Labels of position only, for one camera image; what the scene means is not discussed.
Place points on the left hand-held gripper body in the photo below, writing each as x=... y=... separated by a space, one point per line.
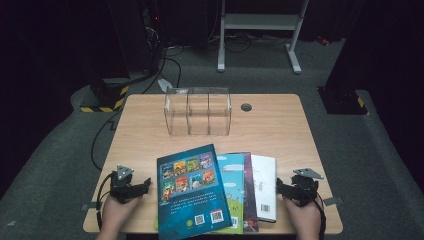
x=121 y=186

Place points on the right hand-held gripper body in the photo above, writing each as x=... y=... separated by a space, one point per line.
x=304 y=190

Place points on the white book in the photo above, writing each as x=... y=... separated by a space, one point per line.
x=266 y=180

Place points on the dark blue picture book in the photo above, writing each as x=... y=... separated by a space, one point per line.
x=191 y=200

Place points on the clear acrylic book rack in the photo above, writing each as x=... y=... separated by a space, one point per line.
x=198 y=111

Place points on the person's left hand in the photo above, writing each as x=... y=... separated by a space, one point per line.
x=115 y=216

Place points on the person's right hand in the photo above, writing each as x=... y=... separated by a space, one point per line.
x=306 y=221

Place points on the grey tape piece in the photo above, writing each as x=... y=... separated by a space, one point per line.
x=89 y=206
x=332 y=201

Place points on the grey table grommet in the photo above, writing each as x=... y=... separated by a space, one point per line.
x=246 y=107

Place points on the black yellow striped base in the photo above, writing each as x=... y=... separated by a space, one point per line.
x=106 y=100
x=343 y=101

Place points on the white tag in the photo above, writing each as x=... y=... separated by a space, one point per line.
x=165 y=85

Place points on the small floor tape scrap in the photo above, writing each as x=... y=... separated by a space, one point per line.
x=11 y=223

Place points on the small red floor object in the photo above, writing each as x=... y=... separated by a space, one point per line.
x=322 y=40

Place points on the black computer tower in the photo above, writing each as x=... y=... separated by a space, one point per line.
x=153 y=33

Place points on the white metal stand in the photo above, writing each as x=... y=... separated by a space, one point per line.
x=260 y=21

